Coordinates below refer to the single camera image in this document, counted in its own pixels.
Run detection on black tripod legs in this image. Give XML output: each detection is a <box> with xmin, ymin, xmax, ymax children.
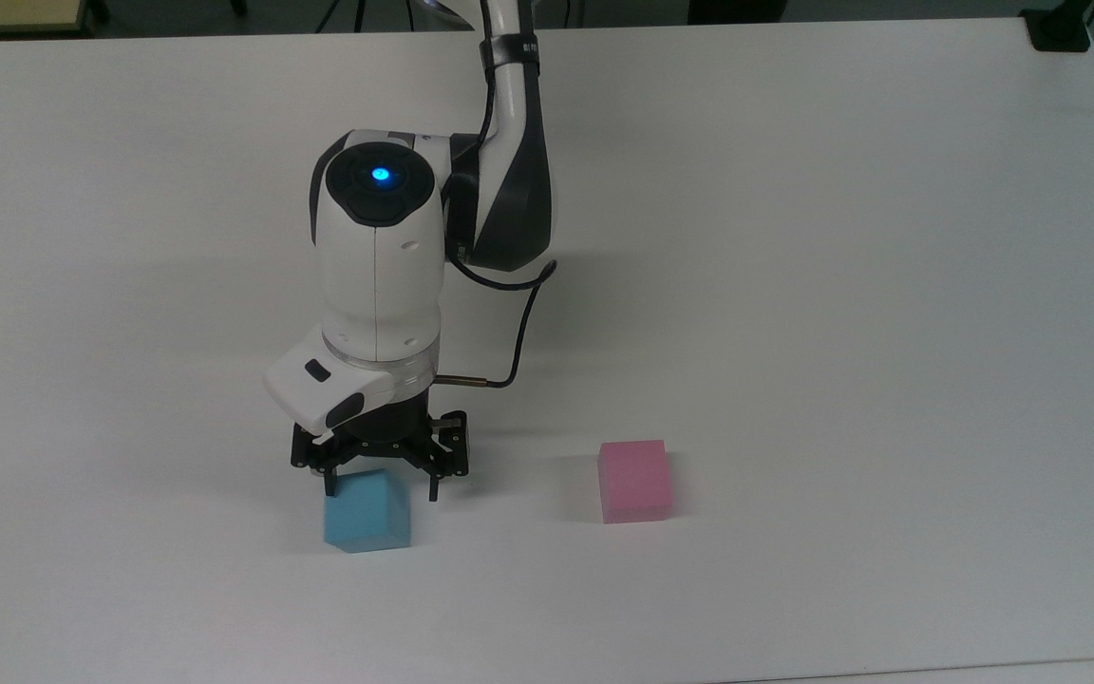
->
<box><xmin>314</xmin><ymin>0</ymin><xmax>417</xmax><ymax>33</ymax></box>

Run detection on black box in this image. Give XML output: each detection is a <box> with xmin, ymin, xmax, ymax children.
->
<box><xmin>688</xmin><ymin>0</ymin><xmax>787</xmax><ymax>26</ymax></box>

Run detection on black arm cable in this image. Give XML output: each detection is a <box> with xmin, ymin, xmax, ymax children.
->
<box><xmin>433</xmin><ymin>71</ymin><xmax>559</xmax><ymax>390</ymax></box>

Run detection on black stand base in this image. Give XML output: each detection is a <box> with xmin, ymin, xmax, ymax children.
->
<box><xmin>1022</xmin><ymin>0</ymin><xmax>1094</xmax><ymax>53</ymax></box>

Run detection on wooden board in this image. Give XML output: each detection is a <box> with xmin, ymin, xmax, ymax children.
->
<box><xmin>0</xmin><ymin>0</ymin><xmax>98</xmax><ymax>39</ymax></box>

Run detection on black cable strap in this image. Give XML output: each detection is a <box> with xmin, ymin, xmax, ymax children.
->
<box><xmin>480</xmin><ymin>35</ymin><xmax>541</xmax><ymax>70</ymax></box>

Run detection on blue cube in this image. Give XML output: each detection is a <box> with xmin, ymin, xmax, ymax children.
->
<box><xmin>323</xmin><ymin>468</ymin><xmax>412</xmax><ymax>554</ymax></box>

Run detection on pink cube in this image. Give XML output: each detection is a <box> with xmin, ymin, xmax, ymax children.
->
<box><xmin>598</xmin><ymin>439</ymin><xmax>673</xmax><ymax>524</ymax></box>

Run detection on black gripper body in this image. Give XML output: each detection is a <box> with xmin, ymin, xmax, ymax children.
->
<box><xmin>333</xmin><ymin>375</ymin><xmax>436</xmax><ymax>463</ymax></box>

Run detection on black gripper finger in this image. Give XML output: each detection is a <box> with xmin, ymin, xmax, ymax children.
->
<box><xmin>290</xmin><ymin>424</ymin><xmax>359</xmax><ymax>498</ymax></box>
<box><xmin>405</xmin><ymin>409</ymin><xmax>470</xmax><ymax>503</ymax></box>

